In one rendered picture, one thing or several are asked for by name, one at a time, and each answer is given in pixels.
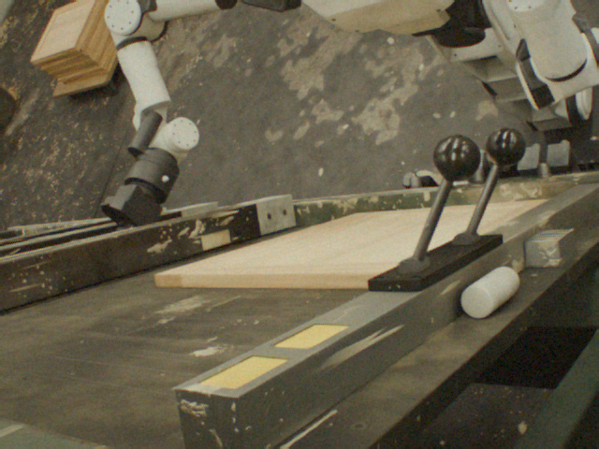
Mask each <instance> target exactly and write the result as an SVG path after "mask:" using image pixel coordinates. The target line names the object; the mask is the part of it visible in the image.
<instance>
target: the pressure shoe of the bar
mask: <svg viewBox="0 0 599 449"><path fill-rule="evenodd" d="M201 242H202V248H203V251H207V250H209V249H212V248H216V247H219V246H223V245H226V244H230V243H231V240H230V233H228V229H224V230H220V231H216V232H213V233H210V234H205V235H201Z"/></svg>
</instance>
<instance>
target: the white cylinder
mask: <svg viewBox="0 0 599 449"><path fill-rule="evenodd" d="M518 289H519V275H518V274H517V273H516V271H515V270H513V269H512V268H506V267H502V268H496V269H495V270H493V271H492V272H490V273H488V274H487V276H485V277H484V278H482V279H481V280H479V281H478V282H475V283H473V284H471V285H470V286H468V287H467V288H465V289H464V291H463V292H462V294H461V298H460V301H461V306H462V307H463V309H464V311H465V312H466V313H467V314H468V315H470V316H472V317H474V318H477V319H482V318H485V317H487V316H489V315H490V314H491V313H492V312H494V310H495V309H496V308H499V307H500V306H501V305H503V304H504V303H505V302H506V301H507V300H508V299H509V298H511V297H512V296H513V295H515V294H516V293H517V291H518Z"/></svg>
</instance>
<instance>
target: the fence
mask: <svg viewBox="0 0 599 449"><path fill-rule="evenodd" d="M598 212H599V183H594V184H582V185H577V186H575V187H573V188H571V189H569V190H567V191H566V192H564V193H562V194H560V195H558V196H555V197H553V198H551V199H550V200H548V201H546V202H544V203H542V204H540V205H538V206H536V207H534V208H532V209H530V210H527V211H525V212H523V213H522V214H520V215H518V216H516V217H514V218H512V220H510V221H508V222H506V223H504V224H501V225H499V226H497V227H495V228H493V229H491V230H490V231H488V232H486V233H484V234H482V235H493V234H502V235H503V241H504V242H503V243H502V244H500V245H498V246H497V248H495V249H493V250H491V251H490V252H488V253H485V254H484V255H482V256H480V257H478V258H477V259H476V260H474V261H472V262H471V263H469V264H467V265H464V266H463V267H461V268H458V270H457V271H455V272H453V273H451V274H450V275H448V276H446V277H444V278H443V279H442V280H440V281H438V282H436V283H434V284H432V285H430V286H428V287H426V288H424V289H423V291H421V292H368V293H366V294H364V295H362V296H360V297H357V298H355V299H352V300H350V301H348V302H346V303H344V304H343V305H342V306H341V307H339V308H337V309H335V310H333V311H329V312H327V313H325V314H323V315H321V316H319V317H317V318H315V319H313V320H312V321H309V322H307V323H305V324H303V325H301V326H298V327H296V328H294V330H292V331H290V332H287V333H285V334H284V335H282V336H280V337H278V338H276V339H274V340H271V341H269V342H266V343H264V344H262V345H260V346H258V347H256V348H255V349H253V350H251V351H249V352H247V353H245V354H242V355H239V356H237V357H235V358H233V359H231V360H229V361H227V362H226V363H224V364H222V365H220V366H218V367H216V368H213V369H210V370H208V371H206V372H204V373H202V374H200V375H198V376H197V377H195V378H193V379H191V380H189V381H187V382H185V383H183V384H180V385H178V386H175V387H174V390H175V394H176V399H177V405H178V411H179V416H180V422H181V428H182V434H183V440H184V443H185V449H273V448H274V447H276V446H277V445H278V444H280V443H281V442H283V441H284V440H286V439H288V438H290V437H291V436H292V435H294V434H295V433H297V432H298V431H299V430H301V429H302V428H304V427H305V426H307V425H308V424H309V423H311V422H312V421H314V420H315V419H316V418H317V417H318V416H319V415H321V414H322V413H324V412H325V411H327V410H328V409H329V408H331V407H332V406H334V405H335V404H336V403H338V402H339V401H342V400H343V399H344V398H346V397H348V396H349V395H350V394H352V393H353V392H355V391H356V390H357V389H359V388H360V387H361V386H363V385H364V384H366V383H367V382H369V381H370V380H372V379H373V378H374V377H376V376H377V374H379V373H380V372H381V371H383V370H384V369H386V368H387V367H390V366H391V365H393V364H394V363H395V362H397V361H398V360H400V359H401V358H402V357H404V356H405V355H407V354H408V353H410V352H411V351H412V350H414V348H415V347H417V346H418V345H419V344H421V343H422V342H424V341H425V340H427V339H428V338H430V337H431V336H432V335H434V334H435V333H437V332H438V331H439V330H441V329H442V328H444V327H446V325H448V324H449V323H450V322H452V321H453V320H455V319H456V318H457V317H459V316H460V315H462V314H463V313H464V312H465V311H464V309H463V307H462V306H461V301H460V298H461V294H462V292H463V291H464V289H465V288H467V287H468V286H470V285H471V284H473V283H475V282H478V281H479V280H481V279H482V278H484V277H485V276H487V274H488V273H490V272H492V271H493V270H495V269H496V268H502V267H506V268H512V269H513V270H515V271H516V273H519V272H520V271H521V270H523V269H524V268H526V258H525V246H524V241H525V240H527V239H529V238H531V237H532V236H534V235H535V234H537V233H539V232H540V231H542V230H544V231H550V230H569V229H574V231H575V230H576V229H578V228H579V227H581V226H582V225H584V224H585V223H586V222H588V221H589V220H590V219H591V217H592V216H594V215H595V214H597V213H598ZM315 325H325V326H347V328H345V329H343V330H341V331H340V332H339V333H338V334H336V335H333V336H331V337H329V338H328V339H326V340H323V341H322V342H320V343H318V344H316V345H315V346H314V347H311V348H309V349H308V348H295V347H282V346H275V345H277V344H279V343H281V342H283V341H285V340H287V339H290V338H292V337H294V336H296V335H298V334H299V333H301V332H303V331H305V330H307V328H309V327H312V326H315ZM253 356H256V357H267V358H278V359H287V361H286V362H284V363H283V364H281V365H279V366H278V367H276V368H274V369H272V370H270V371H268V372H266V373H263V374H262V375H260V376H258V377H256V378H254V379H253V380H252V381H250V382H248V383H246V384H244V385H242V386H240V387H237V388H236V389H234V388H226V387H219V386H212V385H204V384H201V383H203V382H205V381H207V380H209V379H210V378H213V377H215V376H217V375H219V374H220V373H222V372H224V371H226V370H227V369H229V368H231V367H233V366H235V365H237V364H239V363H241V362H243V361H245V360H247V359H249V358H251V357H253Z"/></svg>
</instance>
